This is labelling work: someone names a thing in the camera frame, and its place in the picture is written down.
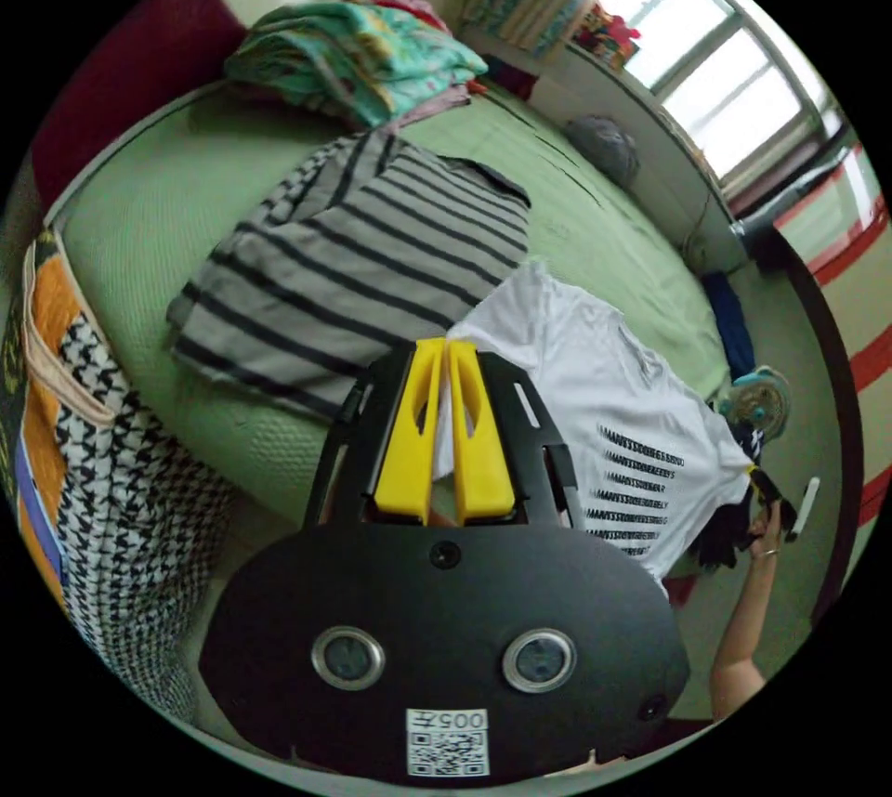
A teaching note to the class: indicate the grey black striped shirt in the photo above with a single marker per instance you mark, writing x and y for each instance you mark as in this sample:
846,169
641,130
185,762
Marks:
362,253

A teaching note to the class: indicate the small teal fan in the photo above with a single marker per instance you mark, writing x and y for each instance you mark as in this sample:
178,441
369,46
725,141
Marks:
758,403

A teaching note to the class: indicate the grey cloth bundle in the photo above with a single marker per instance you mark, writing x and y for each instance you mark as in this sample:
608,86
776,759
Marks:
603,145

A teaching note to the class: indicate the person's right forearm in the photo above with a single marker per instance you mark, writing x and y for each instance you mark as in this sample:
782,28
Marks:
742,637

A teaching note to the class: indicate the window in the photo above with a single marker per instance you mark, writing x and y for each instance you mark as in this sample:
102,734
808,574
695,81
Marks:
732,65

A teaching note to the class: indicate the blue cloth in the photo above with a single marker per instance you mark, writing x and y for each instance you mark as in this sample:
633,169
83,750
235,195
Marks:
733,323

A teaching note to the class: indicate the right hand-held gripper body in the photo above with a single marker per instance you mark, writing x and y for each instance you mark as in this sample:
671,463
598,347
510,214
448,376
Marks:
775,497

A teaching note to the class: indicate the person's right hand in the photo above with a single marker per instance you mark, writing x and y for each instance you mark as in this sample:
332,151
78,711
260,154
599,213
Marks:
765,543

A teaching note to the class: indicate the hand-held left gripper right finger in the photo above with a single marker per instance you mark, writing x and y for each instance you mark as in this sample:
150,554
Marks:
481,455

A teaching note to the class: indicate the houndstooth and orange fabric bag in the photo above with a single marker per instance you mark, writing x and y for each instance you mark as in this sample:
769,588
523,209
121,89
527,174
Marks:
118,476

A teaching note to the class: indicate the white t-shirt with black print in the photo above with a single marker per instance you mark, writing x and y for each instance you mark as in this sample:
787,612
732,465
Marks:
592,379

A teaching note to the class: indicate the pile of clothes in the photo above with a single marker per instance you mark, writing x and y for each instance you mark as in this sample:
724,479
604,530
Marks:
362,51

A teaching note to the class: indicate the bed with green mat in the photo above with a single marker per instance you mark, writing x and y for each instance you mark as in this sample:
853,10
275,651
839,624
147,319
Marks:
160,219

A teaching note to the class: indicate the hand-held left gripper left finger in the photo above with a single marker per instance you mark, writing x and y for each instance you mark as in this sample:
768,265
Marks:
407,442

